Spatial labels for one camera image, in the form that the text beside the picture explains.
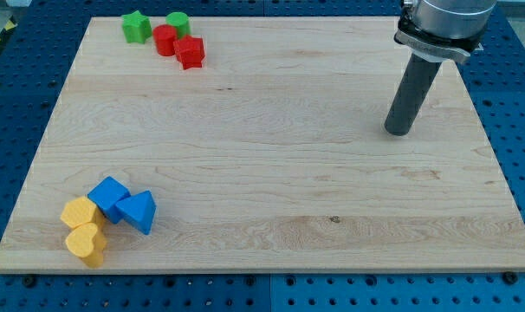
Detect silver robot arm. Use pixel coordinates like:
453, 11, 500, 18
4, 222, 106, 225
394, 0, 496, 64

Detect light wooden board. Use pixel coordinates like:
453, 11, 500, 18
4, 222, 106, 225
0, 16, 525, 275

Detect red star block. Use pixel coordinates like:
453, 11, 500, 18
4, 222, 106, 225
173, 35, 205, 70

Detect blue triangle block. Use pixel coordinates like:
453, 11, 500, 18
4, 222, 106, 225
115, 191, 156, 235

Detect red cylinder block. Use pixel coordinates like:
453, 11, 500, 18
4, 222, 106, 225
152, 24, 178, 56

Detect green cylinder block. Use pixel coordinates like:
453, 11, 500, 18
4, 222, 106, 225
165, 11, 191, 39

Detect blue cube block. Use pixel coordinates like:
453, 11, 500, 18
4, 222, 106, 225
87, 176, 130, 224

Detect green star block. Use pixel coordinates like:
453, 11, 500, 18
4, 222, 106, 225
121, 10, 152, 44

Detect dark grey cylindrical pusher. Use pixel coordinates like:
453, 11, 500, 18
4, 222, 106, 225
384, 54, 441, 136

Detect yellow hexagon block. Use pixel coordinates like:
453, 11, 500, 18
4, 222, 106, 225
60, 196, 106, 230

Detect yellow heart block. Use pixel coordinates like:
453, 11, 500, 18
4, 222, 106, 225
65, 223, 107, 268

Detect black bolt left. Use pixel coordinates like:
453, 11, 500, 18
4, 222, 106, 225
22, 275, 37, 289

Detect black bolt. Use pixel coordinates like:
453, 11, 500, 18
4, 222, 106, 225
22, 275, 37, 289
502, 271, 519, 285

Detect black bolt right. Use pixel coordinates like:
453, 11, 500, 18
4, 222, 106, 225
502, 271, 519, 285

